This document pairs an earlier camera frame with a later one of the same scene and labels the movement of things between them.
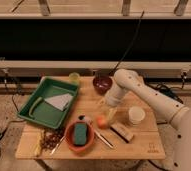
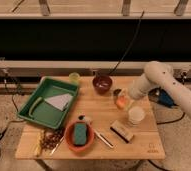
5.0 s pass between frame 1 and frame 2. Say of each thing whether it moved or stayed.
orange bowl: stayed
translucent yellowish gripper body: moved
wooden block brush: stayed
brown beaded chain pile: stayed
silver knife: stayed
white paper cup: stayed
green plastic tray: stayed
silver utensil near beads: stayed
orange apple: moved
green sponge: stayed
